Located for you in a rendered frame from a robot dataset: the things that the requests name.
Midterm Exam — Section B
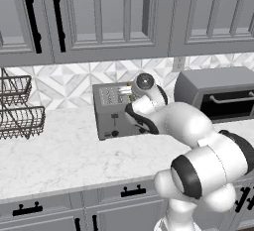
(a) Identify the grey toaster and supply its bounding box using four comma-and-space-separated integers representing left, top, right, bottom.
91, 81, 151, 141

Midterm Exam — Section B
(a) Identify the grey toaster oven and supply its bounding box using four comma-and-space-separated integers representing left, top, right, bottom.
174, 65, 254, 124

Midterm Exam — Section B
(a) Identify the grey drawer front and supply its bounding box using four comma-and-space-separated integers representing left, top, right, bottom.
0, 191, 74, 224
81, 178, 167, 210

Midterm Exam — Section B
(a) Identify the grey base cupboard door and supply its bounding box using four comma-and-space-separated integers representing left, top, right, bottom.
0, 208, 86, 231
220, 174, 254, 231
85, 198, 171, 231

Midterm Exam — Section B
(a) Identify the white wall socket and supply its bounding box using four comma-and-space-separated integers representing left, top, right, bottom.
172, 56, 187, 73

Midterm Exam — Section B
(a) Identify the black drawer handle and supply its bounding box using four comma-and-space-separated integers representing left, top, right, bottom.
12, 200, 45, 217
120, 183, 148, 198

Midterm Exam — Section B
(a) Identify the grey wall cupboard door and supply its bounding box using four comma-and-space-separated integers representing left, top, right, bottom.
39, 0, 171, 64
168, 0, 254, 58
0, 0, 55, 68

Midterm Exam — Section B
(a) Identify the toaster oven handle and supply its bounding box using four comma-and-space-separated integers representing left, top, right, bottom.
208, 91, 254, 105

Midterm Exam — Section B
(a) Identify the dark wire rack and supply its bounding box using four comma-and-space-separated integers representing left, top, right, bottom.
0, 67, 47, 141

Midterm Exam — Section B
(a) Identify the black wall cupboard handle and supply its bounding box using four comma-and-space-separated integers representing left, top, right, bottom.
21, 0, 44, 55
50, 0, 66, 54

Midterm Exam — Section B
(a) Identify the black base cupboard handle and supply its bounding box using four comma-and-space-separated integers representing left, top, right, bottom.
245, 194, 254, 211
73, 217, 82, 231
234, 186, 251, 214
91, 213, 99, 231

